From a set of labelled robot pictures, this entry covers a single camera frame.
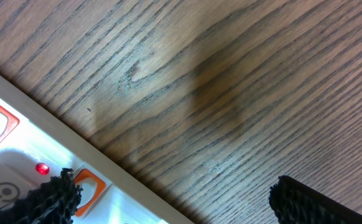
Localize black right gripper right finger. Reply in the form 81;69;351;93
269;175;362;224

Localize white power strip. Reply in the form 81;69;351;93
0;76;188;223

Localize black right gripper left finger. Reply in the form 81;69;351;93
0;168;83;224

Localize white charger plug adapter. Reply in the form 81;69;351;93
0;163;37;208

